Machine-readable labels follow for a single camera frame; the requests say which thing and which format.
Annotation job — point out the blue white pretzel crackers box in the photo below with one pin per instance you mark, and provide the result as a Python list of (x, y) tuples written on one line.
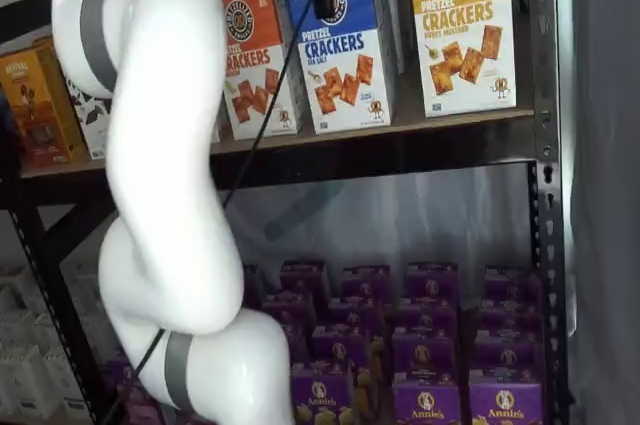
[(350, 55)]

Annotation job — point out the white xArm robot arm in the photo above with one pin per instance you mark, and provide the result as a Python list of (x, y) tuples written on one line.
[(160, 170)]

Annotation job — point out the orange white pretzel crackers box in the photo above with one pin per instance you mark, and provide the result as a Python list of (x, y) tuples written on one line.
[(255, 70)]

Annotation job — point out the yellow white pretzel crackers box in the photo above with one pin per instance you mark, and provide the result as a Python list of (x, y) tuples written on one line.
[(465, 45)]

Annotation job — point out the wooden shelf board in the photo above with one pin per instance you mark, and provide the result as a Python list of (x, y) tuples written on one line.
[(400, 127)]

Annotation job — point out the white sunflower box dark chocolate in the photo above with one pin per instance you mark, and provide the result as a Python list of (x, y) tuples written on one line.
[(90, 115)]

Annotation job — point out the purple Annie's box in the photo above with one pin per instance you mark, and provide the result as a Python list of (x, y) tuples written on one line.
[(430, 280), (287, 307), (305, 277), (505, 405), (510, 315), (425, 315), (130, 395), (340, 350), (365, 282), (507, 355), (425, 402), (512, 282), (425, 352), (320, 397), (355, 315), (251, 285)]

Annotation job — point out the orange brown snack box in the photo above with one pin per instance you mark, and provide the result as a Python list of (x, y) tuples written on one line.
[(37, 105)]

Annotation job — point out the orange brown Annie's box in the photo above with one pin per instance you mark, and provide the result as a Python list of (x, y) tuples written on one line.
[(367, 385)]

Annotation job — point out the white carton box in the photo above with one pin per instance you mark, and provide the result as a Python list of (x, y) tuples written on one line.
[(17, 380), (62, 377)]

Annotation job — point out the translucent plastic sheet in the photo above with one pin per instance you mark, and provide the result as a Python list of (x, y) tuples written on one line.
[(400, 215)]

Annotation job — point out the dark metal shelving rack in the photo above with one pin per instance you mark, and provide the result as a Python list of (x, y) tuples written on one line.
[(547, 245)]

